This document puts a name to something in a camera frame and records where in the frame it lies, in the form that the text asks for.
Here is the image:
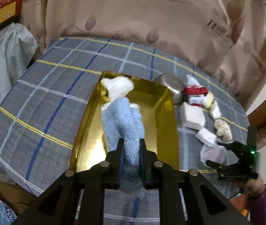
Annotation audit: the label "white fluffy cotton piece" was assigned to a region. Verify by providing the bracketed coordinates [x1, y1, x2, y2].
[209, 100, 222, 120]

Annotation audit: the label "white fluffy plush cloth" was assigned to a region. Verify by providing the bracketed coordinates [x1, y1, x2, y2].
[100, 76, 140, 113]

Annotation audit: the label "stainless steel bowl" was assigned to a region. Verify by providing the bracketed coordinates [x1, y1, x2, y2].
[152, 73, 186, 106]

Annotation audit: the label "gold metal tray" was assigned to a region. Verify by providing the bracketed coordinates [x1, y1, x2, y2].
[69, 76, 179, 172]

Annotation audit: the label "cream fuzzy soft toy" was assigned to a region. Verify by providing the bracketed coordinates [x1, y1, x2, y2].
[214, 119, 233, 142]

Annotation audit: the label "translucent plastic cover sheet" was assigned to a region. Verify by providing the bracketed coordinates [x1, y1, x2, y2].
[0, 23, 38, 103]

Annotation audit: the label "printed white tissue pack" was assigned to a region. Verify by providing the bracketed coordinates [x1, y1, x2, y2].
[200, 145, 227, 167]

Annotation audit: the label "grey plaid bed sheet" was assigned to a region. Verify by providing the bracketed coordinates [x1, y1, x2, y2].
[0, 36, 251, 225]

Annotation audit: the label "red white printed cloth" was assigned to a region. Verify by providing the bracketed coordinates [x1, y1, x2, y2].
[182, 74, 208, 107]

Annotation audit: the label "pale yellow soft pouch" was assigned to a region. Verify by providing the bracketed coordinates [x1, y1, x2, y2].
[202, 91, 214, 109]

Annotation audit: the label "white foam block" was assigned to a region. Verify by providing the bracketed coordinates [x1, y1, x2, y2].
[180, 102, 206, 131]

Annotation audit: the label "light blue fuzzy towel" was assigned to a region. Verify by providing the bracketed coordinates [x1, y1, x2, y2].
[101, 97, 145, 198]

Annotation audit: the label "beige leaf pattern curtain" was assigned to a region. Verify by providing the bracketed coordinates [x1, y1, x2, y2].
[9, 0, 266, 109]

